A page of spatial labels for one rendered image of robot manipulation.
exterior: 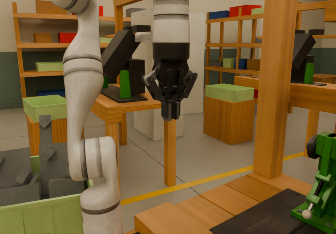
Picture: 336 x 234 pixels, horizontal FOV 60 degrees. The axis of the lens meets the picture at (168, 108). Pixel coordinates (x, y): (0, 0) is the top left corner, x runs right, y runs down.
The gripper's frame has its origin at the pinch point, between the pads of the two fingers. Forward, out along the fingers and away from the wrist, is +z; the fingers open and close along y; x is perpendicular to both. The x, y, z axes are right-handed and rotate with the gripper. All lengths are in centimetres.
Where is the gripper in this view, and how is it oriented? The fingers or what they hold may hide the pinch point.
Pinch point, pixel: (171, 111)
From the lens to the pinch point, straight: 61.8
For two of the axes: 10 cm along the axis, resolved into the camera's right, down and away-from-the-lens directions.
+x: -6.0, -1.7, 7.8
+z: 0.0, 9.8, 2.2
